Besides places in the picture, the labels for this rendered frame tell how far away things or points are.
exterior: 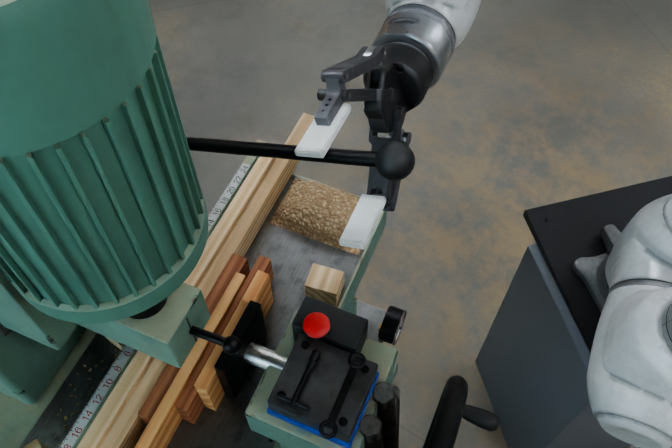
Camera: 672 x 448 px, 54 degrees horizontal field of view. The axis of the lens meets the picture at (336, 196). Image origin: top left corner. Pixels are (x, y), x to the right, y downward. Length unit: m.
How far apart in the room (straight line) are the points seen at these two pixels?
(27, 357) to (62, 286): 0.43
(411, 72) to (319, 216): 0.28
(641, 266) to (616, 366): 0.17
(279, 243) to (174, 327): 0.28
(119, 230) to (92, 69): 0.14
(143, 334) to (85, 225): 0.27
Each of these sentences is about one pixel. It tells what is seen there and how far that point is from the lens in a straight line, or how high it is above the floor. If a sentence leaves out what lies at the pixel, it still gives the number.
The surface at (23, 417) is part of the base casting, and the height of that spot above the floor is 0.80.
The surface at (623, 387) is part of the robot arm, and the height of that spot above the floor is 0.82.
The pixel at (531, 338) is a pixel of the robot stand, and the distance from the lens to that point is 1.45.
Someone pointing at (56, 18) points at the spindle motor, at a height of 1.49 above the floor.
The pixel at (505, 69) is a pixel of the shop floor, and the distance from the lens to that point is 2.54.
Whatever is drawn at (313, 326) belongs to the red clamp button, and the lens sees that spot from 0.75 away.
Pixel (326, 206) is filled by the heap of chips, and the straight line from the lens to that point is 0.93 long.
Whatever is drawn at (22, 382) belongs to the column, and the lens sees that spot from 0.98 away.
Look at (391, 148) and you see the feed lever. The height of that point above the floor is 1.27.
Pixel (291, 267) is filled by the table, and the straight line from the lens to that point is 0.92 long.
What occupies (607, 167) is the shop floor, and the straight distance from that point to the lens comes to 2.33.
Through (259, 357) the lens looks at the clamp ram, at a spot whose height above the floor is 0.96.
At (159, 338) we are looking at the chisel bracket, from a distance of 0.71.
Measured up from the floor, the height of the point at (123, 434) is 0.94.
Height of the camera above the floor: 1.70
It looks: 55 degrees down
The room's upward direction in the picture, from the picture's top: straight up
